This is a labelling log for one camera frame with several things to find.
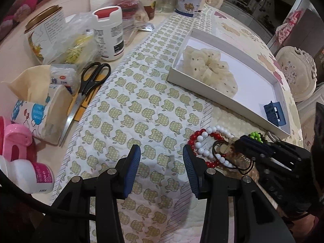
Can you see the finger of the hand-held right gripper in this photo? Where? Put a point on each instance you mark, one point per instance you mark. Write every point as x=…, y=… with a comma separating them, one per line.
x=253, y=145

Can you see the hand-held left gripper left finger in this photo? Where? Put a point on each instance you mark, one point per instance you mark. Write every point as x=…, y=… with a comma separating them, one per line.
x=133, y=169

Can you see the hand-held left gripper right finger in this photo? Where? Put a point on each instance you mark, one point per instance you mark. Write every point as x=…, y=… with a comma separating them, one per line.
x=189, y=172

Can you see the white shallow cardboard box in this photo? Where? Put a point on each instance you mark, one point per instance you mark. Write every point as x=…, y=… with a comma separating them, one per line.
x=240, y=63

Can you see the blue hair claw clip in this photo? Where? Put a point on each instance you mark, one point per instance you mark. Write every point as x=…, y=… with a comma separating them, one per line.
x=272, y=114

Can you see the quilted patchwork table mat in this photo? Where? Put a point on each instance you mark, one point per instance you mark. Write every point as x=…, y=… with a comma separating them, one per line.
x=141, y=101

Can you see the yellow paper packet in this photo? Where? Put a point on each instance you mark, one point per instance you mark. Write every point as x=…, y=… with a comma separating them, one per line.
x=81, y=111

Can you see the cream carved upholstered chair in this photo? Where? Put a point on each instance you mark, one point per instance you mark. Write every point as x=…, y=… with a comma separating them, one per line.
x=293, y=73

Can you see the cream dotted fabric scrunchie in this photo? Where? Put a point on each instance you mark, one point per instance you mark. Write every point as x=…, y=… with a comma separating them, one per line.
x=210, y=68

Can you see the white bottle with pink label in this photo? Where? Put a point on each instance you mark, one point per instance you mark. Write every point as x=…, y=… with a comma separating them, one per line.
x=27, y=176

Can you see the cartoon print tissue pack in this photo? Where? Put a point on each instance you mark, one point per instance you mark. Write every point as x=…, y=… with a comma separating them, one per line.
x=38, y=116

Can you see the small white tissue packet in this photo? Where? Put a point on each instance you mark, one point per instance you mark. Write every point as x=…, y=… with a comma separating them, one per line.
x=63, y=78

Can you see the pink plastic holder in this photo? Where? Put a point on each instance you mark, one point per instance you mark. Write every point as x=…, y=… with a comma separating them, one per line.
x=16, y=136

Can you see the pink floral cloth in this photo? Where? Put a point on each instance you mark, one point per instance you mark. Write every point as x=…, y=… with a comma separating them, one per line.
x=288, y=27

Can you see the clear bag with yellow contents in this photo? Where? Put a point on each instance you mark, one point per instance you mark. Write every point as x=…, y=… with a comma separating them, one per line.
x=76, y=45

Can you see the white bottle with red cap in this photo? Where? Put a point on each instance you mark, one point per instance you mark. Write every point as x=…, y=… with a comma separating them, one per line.
x=108, y=33

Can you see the silver foil sachet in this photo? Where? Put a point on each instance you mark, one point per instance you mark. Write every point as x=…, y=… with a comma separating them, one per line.
x=147, y=27

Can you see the clear bag with red contents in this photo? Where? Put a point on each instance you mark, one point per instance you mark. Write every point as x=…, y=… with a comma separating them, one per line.
x=127, y=8

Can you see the gold rimmed tin can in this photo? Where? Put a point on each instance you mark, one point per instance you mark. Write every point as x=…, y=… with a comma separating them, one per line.
x=43, y=33

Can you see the small empty glass jar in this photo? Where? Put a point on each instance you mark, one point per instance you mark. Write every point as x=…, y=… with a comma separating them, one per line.
x=165, y=2

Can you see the pink floral cushion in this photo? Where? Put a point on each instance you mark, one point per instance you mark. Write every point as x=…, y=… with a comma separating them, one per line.
x=22, y=7

